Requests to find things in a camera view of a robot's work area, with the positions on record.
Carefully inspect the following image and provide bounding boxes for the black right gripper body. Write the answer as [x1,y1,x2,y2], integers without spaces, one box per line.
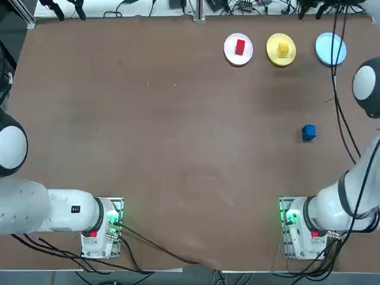
[297,0,331,7]

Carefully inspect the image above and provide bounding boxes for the blue cube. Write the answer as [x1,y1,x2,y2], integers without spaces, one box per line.
[302,123,318,143]

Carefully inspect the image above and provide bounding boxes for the light blue plate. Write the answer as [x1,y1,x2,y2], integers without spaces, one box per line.
[315,31,347,67]

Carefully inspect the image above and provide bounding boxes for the yellow plate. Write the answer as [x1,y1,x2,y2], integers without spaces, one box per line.
[266,33,297,67]

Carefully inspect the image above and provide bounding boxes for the white plate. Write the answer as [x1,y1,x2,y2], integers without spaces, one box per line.
[223,32,254,67]

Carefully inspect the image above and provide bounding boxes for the long black power brick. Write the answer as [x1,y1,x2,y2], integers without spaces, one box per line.
[207,0,230,13]

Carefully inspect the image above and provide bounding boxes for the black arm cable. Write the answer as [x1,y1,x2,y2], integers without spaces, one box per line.
[330,4,357,166]
[334,4,363,158]

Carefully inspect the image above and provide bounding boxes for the aluminium frame rail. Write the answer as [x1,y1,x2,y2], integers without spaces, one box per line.
[0,0,37,30]

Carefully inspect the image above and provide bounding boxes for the aluminium profile post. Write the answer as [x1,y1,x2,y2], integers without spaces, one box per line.
[194,0,206,23]

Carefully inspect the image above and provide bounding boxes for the black base cable bundle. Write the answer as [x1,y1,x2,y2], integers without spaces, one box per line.
[10,233,155,276]

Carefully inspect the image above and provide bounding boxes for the black cable across table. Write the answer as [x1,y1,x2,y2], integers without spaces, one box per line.
[120,224,200,265]

